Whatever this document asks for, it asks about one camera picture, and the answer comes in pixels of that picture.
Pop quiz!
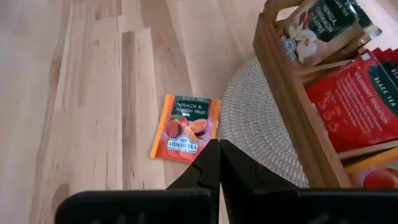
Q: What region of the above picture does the wooden three-compartment tea box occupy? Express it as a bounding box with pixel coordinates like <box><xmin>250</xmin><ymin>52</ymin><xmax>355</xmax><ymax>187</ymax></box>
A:
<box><xmin>252</xmin><ymin>0</ymin><xmax>398</xmax><ymax>189</ymax></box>

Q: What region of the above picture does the orange peach tea packet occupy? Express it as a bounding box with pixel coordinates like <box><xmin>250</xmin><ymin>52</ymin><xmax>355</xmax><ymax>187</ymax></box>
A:
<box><xmin>150</xmin><ymin>93</ymin><xmax>223</xmax><ymax>164</ymax></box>
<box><xmin>344</xmin><ymin>148</ymin><xmax>398</xmax><ymax>190</ymax></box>

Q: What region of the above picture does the white round plate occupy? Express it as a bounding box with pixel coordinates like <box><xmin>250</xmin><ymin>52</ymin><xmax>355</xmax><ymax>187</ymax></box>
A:
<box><xmin>218</xmin><ymin>55</ymin><xmax>311</xmax><ymax>189</ymax></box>

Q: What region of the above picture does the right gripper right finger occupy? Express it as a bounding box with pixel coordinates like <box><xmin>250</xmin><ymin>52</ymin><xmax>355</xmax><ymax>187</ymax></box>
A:
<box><xmin>220</xmin><ymin>139</ymin><xmax>301</xmax><ymax>224</ymax></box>

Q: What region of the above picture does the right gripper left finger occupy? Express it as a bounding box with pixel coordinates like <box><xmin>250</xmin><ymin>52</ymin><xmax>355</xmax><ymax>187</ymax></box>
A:
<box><xmin>167</xmin><ymin>138</ymin><xmax>222</xmax><ymax>224</ymax></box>

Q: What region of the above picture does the red strawberry tea packet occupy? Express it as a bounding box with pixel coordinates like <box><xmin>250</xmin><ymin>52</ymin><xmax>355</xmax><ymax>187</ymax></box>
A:
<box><xmin>304</xmin><ymin>49</ymin><xmax>398</xmax><ymax>154</ymax></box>
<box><xmin>371</xmin><ymin>47</ymin><xmax>398</xmax><ymax>66</ymax></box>

